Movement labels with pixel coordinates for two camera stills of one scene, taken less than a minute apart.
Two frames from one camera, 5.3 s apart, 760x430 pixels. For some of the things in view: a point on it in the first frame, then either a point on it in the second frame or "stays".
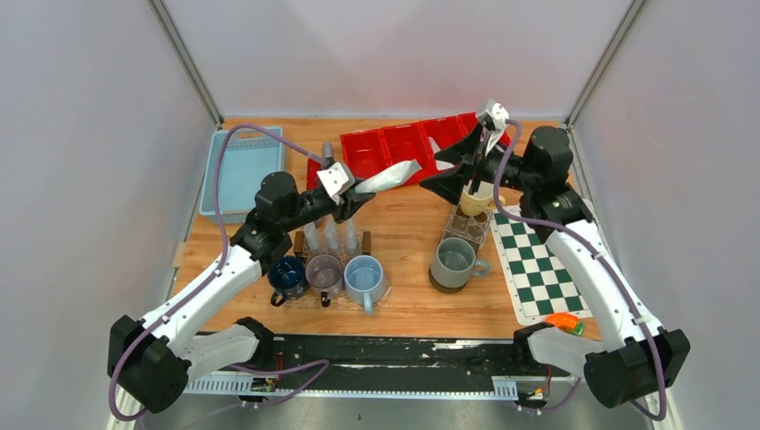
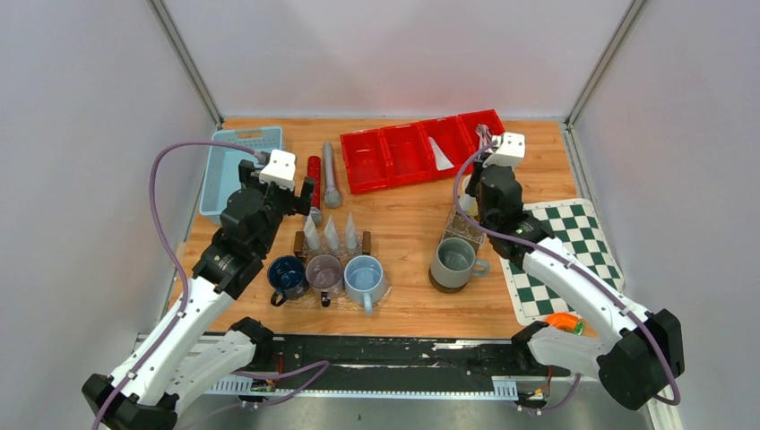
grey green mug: (453, 263) stays
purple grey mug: (323, 274) stays
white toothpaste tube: (311, 235) stays
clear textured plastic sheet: (473, 227) stays
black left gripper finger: (354, 181) -> (302, 202)
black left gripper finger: (350, 202) -> (246, 168)
